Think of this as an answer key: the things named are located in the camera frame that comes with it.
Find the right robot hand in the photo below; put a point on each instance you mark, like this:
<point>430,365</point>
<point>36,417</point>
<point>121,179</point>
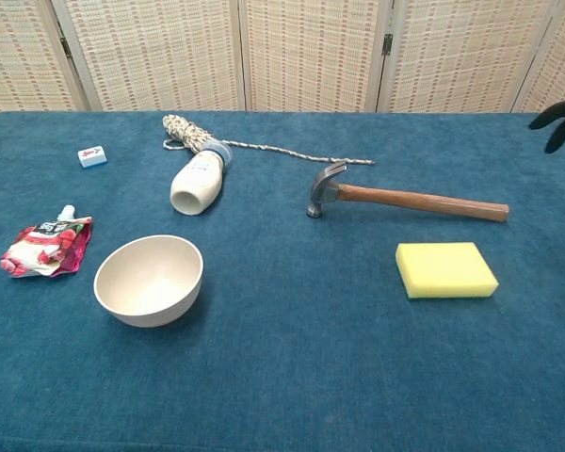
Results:
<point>562,120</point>

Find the yellow sponge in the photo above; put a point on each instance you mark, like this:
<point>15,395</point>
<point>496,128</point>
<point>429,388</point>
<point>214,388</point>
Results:
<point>445,269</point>

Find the woven folding screen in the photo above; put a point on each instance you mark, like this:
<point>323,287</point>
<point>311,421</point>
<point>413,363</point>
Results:
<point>282,54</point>

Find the blue table cloth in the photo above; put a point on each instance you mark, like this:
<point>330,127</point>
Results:
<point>282,329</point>

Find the white plastic bottle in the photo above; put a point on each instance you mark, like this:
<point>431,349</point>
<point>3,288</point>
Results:
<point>200,181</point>

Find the beige bowl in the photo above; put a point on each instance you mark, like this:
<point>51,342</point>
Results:
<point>148,281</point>

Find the white mahjong tile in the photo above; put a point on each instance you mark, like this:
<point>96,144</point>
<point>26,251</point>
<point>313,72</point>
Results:
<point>92,156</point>

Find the red drink pouch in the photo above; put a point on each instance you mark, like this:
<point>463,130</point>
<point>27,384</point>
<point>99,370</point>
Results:
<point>49,249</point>

